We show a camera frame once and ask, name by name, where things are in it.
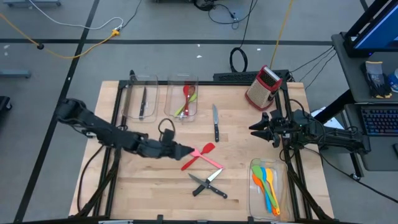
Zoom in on black base cable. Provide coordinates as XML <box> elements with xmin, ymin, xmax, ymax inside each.
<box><xmin>76</xmin><ymin>144</ymin><xmax>106</xmax><ymax>215</ymax></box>
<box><xmin>310</xmin><ymin>147</ymin><xmax>398</xmax><ymax>205</ymax></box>

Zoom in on dark grey desk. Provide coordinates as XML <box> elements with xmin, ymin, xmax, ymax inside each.
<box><xmin>313</xmin><ymin>30</ymin><xmax>398</xmax><ymax>172</ymax></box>

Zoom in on clear plastic bin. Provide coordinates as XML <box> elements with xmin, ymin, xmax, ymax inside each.
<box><xmin>164</xmin><ymin>73</ymin><xmax>200</xmax><ymax>122</ymax></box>
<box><xmin>248</xmin><ymin>158</ymin><xmax>290</xmax><ymax>222</ymax></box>
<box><xmin>124</xmin><ymin>73</ymin><xmax>160</xmax><ymax>121</ymax></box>

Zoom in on orange silicone spatula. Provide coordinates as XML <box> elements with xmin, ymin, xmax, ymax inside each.
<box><xmin>251</xmin><ymin>173</ymin><xmax>277</xmax><ymax>217</ymax></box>

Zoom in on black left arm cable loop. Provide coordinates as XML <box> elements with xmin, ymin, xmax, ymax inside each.
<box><xmin>157</xmin><ymin>118</ymin><xmax>176</xmax><ymax>141</ymax></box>

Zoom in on black right base cable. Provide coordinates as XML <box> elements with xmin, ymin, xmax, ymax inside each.
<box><xmin>310</xmin><ymin>147</ymin><xmax>398</xmax><ymax>205</ymax></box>

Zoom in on blue silicone spatula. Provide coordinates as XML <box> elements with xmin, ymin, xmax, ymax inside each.
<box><xmin>260</xmin><ymin>167</ymin><xmax>273</xmax><ymax>214</ymax></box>

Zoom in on grey black work gloves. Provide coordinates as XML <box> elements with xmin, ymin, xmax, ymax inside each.
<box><xmin>362</xmin><ymin>60</ymin><xmax>393</xmax><ymax>100</ymax></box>

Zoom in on red silicone spatula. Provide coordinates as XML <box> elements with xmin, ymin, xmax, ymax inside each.
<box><xmin>180</xmin><ymin>142</ymin><xmax>216</xmax><ymax>172</ymax></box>

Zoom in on large black-handled knife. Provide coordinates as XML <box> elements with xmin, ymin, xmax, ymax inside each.
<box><xmin>211</xmin><ymin>103</ymin><xmax>220</xmax><ymax>143</ymax></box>

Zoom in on slim black paring knife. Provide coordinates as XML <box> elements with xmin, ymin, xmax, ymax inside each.
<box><xmin>139</xmin><ymin>86</ymin><xmax>147</xmax><ymax>121</ymax></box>

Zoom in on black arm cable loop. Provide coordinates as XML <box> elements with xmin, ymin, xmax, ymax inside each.
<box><xmin>287</xmin><ymin>98</ymin><xmax>312</xmax><ymax>121</ymax></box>
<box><xmin>157</xmin><ymin>118</ymin><xmax>176</xmax><ymax>141</ymax></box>

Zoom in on pink silicone spatula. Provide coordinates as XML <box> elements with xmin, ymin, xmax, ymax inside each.
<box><xmin>189</xmin><ymin>147</ymin><xmax>224</xmax><ymax>170</ymax></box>

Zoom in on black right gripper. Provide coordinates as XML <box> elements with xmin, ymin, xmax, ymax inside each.
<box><xmin>248</xmin><ymin>108</ymin><xmax>312</xmax><ymax>146</ymax></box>

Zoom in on light green silicone spoon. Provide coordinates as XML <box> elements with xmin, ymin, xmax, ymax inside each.
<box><xmin>173</xmin><ymin>92</ymin><xmax>198</xmax><ymax>118</ymax></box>

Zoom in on yellow silicone spatula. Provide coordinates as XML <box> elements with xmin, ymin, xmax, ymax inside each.
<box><xmin>266</xmin><ymin>168</ymin><xmax>281</xmax><ymax>216</ymax></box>

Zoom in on white paper sheet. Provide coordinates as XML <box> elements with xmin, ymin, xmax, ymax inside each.
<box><xmin>310</xmin><ymin>106</ymin><xmax>337</xmax><ymax>126</ymax></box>

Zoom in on black caster foot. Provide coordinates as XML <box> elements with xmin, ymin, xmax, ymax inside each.
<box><xmin>0</xmin><ymin>95</ymin><xmax>13</xmax><ymax>113</ymax></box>

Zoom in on black right arm cable loop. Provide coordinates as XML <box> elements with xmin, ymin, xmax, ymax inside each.
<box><xmin>287</xmin><ymin>98</ymin><xmax>312</xmax><ymax>121</ymax></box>

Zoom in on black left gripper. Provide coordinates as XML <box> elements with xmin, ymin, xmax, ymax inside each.
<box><xmin>136</xmin><ymin>133</ymin><xmax>195</xmax><ymax>161</ymax></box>

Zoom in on blue white container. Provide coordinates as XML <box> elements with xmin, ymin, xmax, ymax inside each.
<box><xmin>387</xmin><ymin>68</ymin><xmax>398</xmax><ymax>93</ymax></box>

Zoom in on thin black floor cable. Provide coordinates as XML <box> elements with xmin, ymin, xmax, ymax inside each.
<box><xmin>123</xmin><ymin>0</ymin><xmax>143</xmax><ymax>29</ymax></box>

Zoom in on dark blade black-handled knife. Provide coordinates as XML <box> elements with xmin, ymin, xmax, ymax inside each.
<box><xmin>188</xmin><ymin>173</ymin><xmax>228</xmax><ymax>199</ymax></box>

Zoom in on black backlit keyboard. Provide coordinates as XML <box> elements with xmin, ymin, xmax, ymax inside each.
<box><xmin>360</xmin><ymin>105</ymin><xmax>398</xmax><ymax>137</ymax></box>

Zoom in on white floor cable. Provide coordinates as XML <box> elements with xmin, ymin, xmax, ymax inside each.
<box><xmin>27</xmin><ymin>0</ymin><xmax>124</xmax><ymax>31</ymax></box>

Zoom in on silver blade black-handled knife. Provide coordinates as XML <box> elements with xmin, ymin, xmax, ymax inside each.
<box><xmin>192</xmin><ymin>168</ymin><xmax>223</xmax><ymax>198</ymax></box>

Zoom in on yellow floor cable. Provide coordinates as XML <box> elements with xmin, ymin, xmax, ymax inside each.
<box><xmin>269</xmin><ymin>0</ymin><xmax>295</xmax><ymax>70</ymax></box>

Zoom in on black coiled floor cable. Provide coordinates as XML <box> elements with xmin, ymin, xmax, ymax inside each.
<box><xmin>229</xmin><ymin>0</ymin><xmax>259</xmax><ymax>73</ymax></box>

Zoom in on black tangled floor cables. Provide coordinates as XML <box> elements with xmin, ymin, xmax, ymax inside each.
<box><xmin>192</xmin><ymin>0</ymin><xmax>259</xmax><ymax>30</ymax></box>

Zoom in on black left base cable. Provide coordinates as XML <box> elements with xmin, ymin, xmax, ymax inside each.
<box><xmin>76</xmin><ymin>144</ymin><xmax>106</xmax><ymax>215</ymax></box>

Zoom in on grey furniture foot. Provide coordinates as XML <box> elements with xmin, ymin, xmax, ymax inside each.
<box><xmin>0</xmin><ymin>68</ymin><xmax>32</xmax><ymax>79</ymax></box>
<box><xmin>2</xmin><ymin>0</ymin><xmax>62</xmax><ymax>7</ymax></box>

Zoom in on yellow extension cable with plug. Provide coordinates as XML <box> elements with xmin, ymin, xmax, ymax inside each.
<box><xmin>0</xmin><ymin>12</ymin><xmax>121</xmax><ymax>60</ymax></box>

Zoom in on red metal box grater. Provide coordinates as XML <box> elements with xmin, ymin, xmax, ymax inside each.
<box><xmin>244</xmin><ymin>64</ymin><xmax>284</xmax><ymax>111</ymax></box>

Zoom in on computer monitor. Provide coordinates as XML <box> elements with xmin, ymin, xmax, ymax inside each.
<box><xmin>343</xmin><ymin>0</ymin><xmax>398</xmax><ymax>58</ymax></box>

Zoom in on red silicone spoon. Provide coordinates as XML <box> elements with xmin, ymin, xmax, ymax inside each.
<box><xmin>183</xmin><ymin>85</ymin><xmax>192</xmax><ymax>116</ymax></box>

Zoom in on black desk power cable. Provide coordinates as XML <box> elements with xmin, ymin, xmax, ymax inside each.
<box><xmin>305</xmin><ymin>53</ymin><xmax>337</xmax><ymax>91</ymax></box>
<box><xmin>289</xmin><ymin>45</ymin><xmax>335</xmax><ymax>74</ymax></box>

